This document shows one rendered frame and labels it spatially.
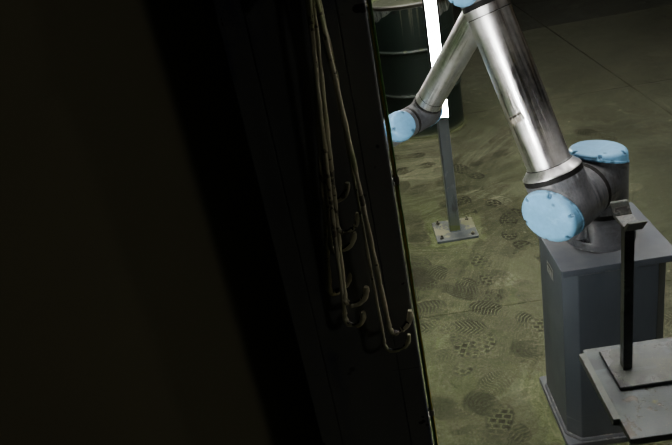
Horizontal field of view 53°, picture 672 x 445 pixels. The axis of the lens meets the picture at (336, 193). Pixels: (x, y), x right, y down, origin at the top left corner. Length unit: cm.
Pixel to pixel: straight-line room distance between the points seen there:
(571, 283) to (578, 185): 32
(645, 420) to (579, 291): 73
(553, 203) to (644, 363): 51
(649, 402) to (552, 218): 59
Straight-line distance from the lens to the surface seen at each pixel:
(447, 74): 200
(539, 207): 174
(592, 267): 189
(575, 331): 203
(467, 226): 338
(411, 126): 205
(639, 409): 129
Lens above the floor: 168
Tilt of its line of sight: 25 degrees down
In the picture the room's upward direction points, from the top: 11 degrees counter-clockwise
